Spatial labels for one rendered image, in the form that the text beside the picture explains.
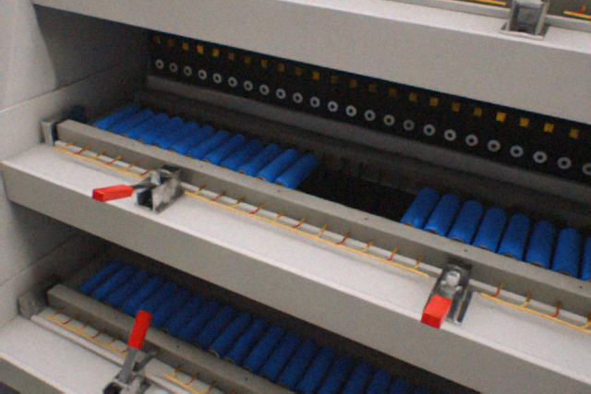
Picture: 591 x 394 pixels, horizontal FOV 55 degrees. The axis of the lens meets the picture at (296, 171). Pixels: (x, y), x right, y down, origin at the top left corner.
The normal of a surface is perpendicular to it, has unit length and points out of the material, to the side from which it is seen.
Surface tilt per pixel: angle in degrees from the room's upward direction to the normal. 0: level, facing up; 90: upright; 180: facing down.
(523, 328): 21
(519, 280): 111
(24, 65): 90
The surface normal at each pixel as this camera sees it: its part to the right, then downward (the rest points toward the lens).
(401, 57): -0.46, 0.42
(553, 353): 0.05, -0.87
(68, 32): 0.89, 0.26
